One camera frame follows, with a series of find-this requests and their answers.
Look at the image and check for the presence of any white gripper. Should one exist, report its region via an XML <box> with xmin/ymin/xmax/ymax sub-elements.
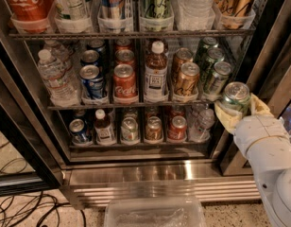
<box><xmin>214</xmin><ymin>94</ymin><xmax>291</xmax><ymax>174</ymax></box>

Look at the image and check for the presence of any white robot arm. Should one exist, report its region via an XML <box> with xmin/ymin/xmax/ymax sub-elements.
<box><xmin>214</xmin><ymin>95</ymin><xmax>291</xmax><ymax>227</ymax></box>

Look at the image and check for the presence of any right fridge glass door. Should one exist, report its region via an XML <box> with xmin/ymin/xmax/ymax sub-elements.
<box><xmin>219</xmin><ymin>0</ymin><xmax>291</xmax><ymax>177</ymax></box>

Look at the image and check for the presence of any fridge glass door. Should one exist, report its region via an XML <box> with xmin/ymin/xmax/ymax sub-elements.
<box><xmin>0</xmin><ymin>39</ymin><xmax>62</xmax><ymax>197</ymax></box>
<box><xmin>219</xmin><ymin>0</ymin><xmax>291</xmax><ymax>177</ymax></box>

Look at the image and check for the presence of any water bottle bottom shelf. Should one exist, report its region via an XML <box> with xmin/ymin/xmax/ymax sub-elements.
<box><xmin>190</xmin><ymin>109</ymin><xmax>215</xmax><ymax>143</ymax></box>

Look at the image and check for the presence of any front gold can middle shelf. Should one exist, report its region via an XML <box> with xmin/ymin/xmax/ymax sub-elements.
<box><xmin>174</xmin><ymin>62</ymin><xmax>200</xmax><ymax>96</ymax></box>

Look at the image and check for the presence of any gold can shelf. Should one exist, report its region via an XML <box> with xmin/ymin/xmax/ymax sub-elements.
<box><xmin>145</xmin><ymin>116</ymin><xmax>163</xmax><ymax>141</ymax></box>
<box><xmin>171</xmin><ymin>47</ymin><xmax>194</xmax><ymax>83</ymax></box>
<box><xmin>213</xmin><ymin>0</ymin><xmax>255</xmax><ymax>30</ymax></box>
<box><xmin>174</xmin><ymin>62</ymin><xmax>200</xmax><ymax>96</ymax></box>

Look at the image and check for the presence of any red can bottom shelf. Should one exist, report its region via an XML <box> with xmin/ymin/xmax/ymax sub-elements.
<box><xmin>167</xmin><ymin>115</ymin><xmax>187</xmax><ymax>140</ymax></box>

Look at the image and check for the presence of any rear gold can middle shelf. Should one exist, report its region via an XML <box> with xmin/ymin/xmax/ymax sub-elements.
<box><xmin>171</xmin><ymin>47</ymin><xmax>194</xmax><ymax>83</ymax></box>

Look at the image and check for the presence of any gold can bottom shelf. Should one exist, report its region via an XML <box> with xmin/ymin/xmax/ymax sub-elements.
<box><xmin>145</xmin><ymin>116</ymin><xmax>163</xmax><ymax>141</ymax></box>

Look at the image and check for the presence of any tea bottle middle shelf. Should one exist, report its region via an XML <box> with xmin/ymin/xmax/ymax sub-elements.
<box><xmin>145</xmin><ymin>41</ymin><xmax>168</xmax><ymax>101</ymax></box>

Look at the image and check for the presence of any tea bottle shelf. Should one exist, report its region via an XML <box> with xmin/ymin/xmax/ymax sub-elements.
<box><xmin>145</xmin><ymin>41</ymin><xmax>168</xmax><ymax>101</ymax></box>
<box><xmin>94</xmin><ymin>109</ymin><xmax>115</xmax><ymax>143</ymax></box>

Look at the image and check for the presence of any gold can top shelf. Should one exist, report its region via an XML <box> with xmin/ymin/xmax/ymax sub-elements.
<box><xmin>213</xmin><ymin>0</ymin><xmax>255</xmax><ymax>30</ymax></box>

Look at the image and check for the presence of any white green can bottom shelf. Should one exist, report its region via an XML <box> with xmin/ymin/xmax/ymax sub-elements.
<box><xmin>121</xmin><ymin>117</ymin><xmax>138</xmax><ymax>141</ymax></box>

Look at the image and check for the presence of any white green can shelf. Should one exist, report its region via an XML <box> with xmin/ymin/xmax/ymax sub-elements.
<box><xmin>55</xmin><ymin>0</ymin><xmax>93</xmax><ymax>21</ymax></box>
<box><xmin>121</xmin><ymin>117</ymin><xmax>138</xmax><ymax>141</ymax></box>

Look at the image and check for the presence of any front red cola can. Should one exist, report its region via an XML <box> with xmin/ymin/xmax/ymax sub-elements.
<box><xmin>113</xmin><ymin>64</ymin><xmax>137</xmax><ymax>98</ymax></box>

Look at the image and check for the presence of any tea bottle bottom shelf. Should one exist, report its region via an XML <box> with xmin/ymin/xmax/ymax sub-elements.
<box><xmin>94</xmin><ymin>109</ymin><xmax>115</xmax><ymax>143</ymax></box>

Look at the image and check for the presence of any stainless steel fridge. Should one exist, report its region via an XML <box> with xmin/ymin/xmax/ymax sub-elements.
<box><xmin>0</xmin><ymin>0</ymin><xmax>291</xmax><ymax>210</ymax></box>

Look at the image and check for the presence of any front blue can middle shelf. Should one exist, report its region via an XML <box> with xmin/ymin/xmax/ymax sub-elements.
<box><xmin>79</xmin><ymin>65</ymin><xmax>105</xmax><ymax>99</ymax></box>

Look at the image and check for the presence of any blue can bottom shelf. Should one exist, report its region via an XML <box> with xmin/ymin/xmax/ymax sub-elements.
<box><xmin>69</xmin><ymin>119</ymin><xmax>91</xmax><ymax>144</ymax></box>

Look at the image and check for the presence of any blue silver can top shelf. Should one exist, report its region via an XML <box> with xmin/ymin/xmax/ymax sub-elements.
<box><xmin>100</xmin><ymin>0</ymin><xmax>126</xmax><ymax>20</ymax></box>

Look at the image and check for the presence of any front water bottle middle shelf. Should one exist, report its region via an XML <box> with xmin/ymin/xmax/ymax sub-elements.
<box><xmin>38</xmin><ymin>49</ymin><xmax>79</xmax><ymax>107</ymax></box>

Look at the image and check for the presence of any rear water bottle middle shelf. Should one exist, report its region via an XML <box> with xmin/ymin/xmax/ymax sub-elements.
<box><xmin>43</xmin><ymin>40</ymin><xmax>72</xmax><ymax>70</ymax></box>

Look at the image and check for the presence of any white green can top shelf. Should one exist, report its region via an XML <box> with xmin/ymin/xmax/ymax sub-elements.
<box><xmin>55</xmin><ymin>0</ymin><xmax>93</xmax><ymax>21</ymax></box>

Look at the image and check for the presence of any left fridge glass door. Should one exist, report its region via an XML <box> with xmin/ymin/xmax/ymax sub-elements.
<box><xmin>0</xmin><ymin>39</ymin><xmax>62</xmax><ymax>197</ymax></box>

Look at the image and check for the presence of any clear plastic bin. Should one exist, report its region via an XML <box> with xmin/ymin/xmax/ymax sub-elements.
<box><xmin>104</xmin><ymin>197</ymin><xmax>207</xmax><ymax>227</ymax></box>

